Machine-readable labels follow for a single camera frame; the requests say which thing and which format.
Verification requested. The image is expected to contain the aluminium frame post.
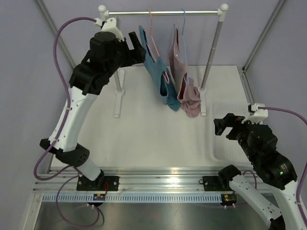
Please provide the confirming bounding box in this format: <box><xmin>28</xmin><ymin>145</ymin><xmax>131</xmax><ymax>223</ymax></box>
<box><xmin>33</xmin><ymin>0</ymin><xmax>76</xmax><ymax>68</ymax></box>
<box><xmin>237</xmin><ymin>0</ymin><xmax>288</xmax><ymax>103</ymax></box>

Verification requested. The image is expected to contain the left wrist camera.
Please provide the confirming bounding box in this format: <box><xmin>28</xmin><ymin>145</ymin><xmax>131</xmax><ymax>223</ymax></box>
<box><xmin>94</xmin><ymin>17</ymin><xmax>125</xmax><ymax>42</ymax></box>

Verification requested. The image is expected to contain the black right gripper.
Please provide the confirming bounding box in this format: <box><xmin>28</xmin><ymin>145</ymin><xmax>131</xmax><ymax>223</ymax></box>
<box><xmin>213</xmin><ymin>112</ymin><xmax>260</xmax><ymax>161</ymax></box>

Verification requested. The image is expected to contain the pink wire hanger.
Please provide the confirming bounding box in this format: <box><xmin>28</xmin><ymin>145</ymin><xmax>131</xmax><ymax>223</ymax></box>
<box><xmin>147</xmin><ymin>9</ymin><xmax>170</xmax><ymax>84</ymax></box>

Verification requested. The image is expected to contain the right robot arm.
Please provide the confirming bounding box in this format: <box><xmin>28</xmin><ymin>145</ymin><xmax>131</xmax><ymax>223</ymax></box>
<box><xmin>213</xmin><ymin>113</ymin><xmax>307</xmax><ymax>230</ymax></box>

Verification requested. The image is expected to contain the white plastic basket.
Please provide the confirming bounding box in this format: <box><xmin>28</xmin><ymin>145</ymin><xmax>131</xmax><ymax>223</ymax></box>
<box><xmin>209</xmin><ymin>102</ymin><xmax>264</xmax><ymax>166</ymax></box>

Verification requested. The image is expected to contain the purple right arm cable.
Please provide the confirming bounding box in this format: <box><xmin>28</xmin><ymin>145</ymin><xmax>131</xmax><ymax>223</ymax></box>
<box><xmin>242</xmin><ymin>107</ymin><xmax>307</xmax><ymax>209</ymax></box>

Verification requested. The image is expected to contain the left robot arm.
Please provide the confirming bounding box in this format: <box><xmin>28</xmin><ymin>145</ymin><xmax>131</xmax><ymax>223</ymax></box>
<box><xmin>40</xmin><ymin>32</ymin><xmax>146</xmax><ymax>191</ymax></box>

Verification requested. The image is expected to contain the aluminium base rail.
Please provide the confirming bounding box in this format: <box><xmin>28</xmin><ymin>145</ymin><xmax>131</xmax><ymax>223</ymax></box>
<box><xmin>32</xmin><ymin>169</ymin><xmax>264</xmax><ymax>194</ymax></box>

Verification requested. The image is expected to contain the blue wire hanger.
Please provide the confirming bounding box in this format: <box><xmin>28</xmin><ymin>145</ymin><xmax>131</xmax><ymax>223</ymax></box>
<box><xmin>181</xmin><ymin>8</ymin><xmax>189</xmax><ymax>86</ymax></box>

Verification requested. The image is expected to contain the aluminium frame post right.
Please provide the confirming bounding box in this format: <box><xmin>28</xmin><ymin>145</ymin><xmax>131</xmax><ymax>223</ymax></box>
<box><xmin>237</xmin><ymin>0</ymin><xmax>288</xmax><ymax>103</ymax></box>

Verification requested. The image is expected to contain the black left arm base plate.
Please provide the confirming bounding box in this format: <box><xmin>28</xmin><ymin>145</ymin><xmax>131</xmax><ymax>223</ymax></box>
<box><xmin>76</xmin><ymin>176</ymin><xmax>119</xmax><ymax>192</ymax></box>

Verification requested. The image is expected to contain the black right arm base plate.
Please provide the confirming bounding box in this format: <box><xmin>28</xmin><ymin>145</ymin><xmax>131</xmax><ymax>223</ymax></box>
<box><xmin>202</xmin><ymin>176</ymin><xmax>232</xmax><ymax>192</ymax></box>

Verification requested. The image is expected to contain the white clothes rack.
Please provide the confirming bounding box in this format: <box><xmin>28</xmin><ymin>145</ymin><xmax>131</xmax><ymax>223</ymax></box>
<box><xmin>97</xmin><ymin>3</ymin><xmax>229</xmax><ymax>118</ymax></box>

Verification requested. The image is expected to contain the pink tank top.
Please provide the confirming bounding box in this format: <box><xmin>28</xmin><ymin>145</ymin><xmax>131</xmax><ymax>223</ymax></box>
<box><xmin>168</xmin><ymin>27</ymin><xmax>201</xmax><ymax>118</ymax></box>

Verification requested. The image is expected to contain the aluminium frame post left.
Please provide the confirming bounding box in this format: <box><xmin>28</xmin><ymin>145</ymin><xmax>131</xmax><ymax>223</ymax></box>
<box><xmin>33</xmin><ymin>0</ymin><xmax>76</xmax><ymax>68</ymax></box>

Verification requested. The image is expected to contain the white slotted cable duct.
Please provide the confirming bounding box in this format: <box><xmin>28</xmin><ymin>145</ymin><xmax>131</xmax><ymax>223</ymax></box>
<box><xmin>43</xmin><ymin>193</ymin><xmax>222</xmax><ymax>203</ymax></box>

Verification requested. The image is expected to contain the teal tank top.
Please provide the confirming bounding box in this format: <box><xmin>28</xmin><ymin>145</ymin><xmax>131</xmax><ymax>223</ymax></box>
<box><xmin>139</xmin><ymin>25</ymin><xmax>181</xmax><ymax>112</ymax></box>

